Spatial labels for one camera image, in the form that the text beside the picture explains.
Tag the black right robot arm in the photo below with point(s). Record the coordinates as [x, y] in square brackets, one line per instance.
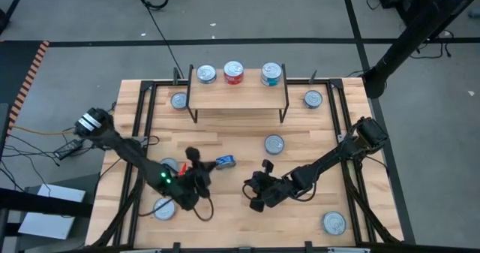
[330, 157]

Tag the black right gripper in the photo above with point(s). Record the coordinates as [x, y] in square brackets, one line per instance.
[273, 189]

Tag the black power adapter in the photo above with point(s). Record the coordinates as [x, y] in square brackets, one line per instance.
[67, 149]

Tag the black metal beam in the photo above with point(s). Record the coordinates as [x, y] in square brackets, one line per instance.
[37, 204]

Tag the black mat orange striped edge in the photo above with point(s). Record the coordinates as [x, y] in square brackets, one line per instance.
[15, 69]

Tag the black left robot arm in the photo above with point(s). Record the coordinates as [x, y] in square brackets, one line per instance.
[131, 155]

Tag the white flat box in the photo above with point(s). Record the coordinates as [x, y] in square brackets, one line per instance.
[48, 224]

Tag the round silver-lidded tuna can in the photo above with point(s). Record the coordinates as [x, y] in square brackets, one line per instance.
[334, 223]
[178, 101]

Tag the wooden shelf black metal legs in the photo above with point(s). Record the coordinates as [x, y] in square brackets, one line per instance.
[238, 95]

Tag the tall black post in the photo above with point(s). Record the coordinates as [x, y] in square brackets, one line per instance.
[408, 39]

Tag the black metal table frame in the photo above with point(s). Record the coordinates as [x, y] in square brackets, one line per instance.
[165, 82]

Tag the blue label tuna can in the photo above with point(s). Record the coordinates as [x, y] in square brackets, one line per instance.
[312, 99]
[227, 161]
[274, 144]
[206, 73]

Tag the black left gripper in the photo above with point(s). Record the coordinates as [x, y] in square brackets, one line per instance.
[198, 176]

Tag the teal label tuna can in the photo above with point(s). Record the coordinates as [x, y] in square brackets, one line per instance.
[173, 163]
[271, 70]
[271, 83]

